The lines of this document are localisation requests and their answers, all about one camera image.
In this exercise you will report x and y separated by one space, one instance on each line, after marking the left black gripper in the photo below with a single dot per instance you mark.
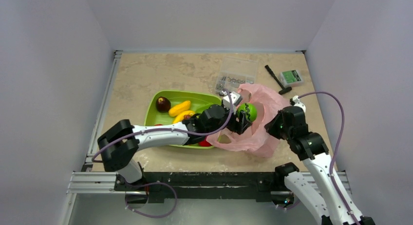
239 127

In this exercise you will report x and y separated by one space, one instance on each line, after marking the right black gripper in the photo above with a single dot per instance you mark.
274 125

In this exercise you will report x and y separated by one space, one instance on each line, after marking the pink plastic bag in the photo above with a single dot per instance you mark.
255 139

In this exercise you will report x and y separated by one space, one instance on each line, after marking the yellow fake banana bunch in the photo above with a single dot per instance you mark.
180 116

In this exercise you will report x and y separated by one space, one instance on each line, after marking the red fake grape bunch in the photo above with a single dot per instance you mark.
188 116

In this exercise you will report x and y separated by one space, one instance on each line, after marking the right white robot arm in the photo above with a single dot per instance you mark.
330 204

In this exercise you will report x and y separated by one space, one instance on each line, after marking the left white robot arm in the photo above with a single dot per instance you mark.
118 146

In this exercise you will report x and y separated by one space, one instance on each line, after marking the red fake apple right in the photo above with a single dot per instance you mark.
204 143

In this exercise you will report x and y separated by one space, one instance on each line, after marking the green fake starfruit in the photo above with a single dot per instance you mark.
203 108

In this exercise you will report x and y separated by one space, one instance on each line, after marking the yellow fake fruit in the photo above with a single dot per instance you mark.
179 108

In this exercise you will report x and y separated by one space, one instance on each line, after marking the dark red fake apple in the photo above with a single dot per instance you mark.
162 104

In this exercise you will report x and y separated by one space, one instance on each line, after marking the small green labelled box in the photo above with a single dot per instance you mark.
291 78

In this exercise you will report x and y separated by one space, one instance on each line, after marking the green plastic tray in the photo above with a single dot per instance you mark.
175 97

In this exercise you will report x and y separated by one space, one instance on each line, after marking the clear plastic screw box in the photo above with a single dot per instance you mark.
234 72

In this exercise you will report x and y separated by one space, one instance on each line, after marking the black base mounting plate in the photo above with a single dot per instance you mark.
258 186

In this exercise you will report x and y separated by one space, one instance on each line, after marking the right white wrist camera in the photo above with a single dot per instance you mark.
298 106

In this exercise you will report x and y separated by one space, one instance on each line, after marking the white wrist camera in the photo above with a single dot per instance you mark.
298 106
231 100

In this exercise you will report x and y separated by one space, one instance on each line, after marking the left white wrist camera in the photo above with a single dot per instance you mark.
231 100

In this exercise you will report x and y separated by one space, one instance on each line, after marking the black T-handle tool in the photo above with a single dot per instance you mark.
283 89

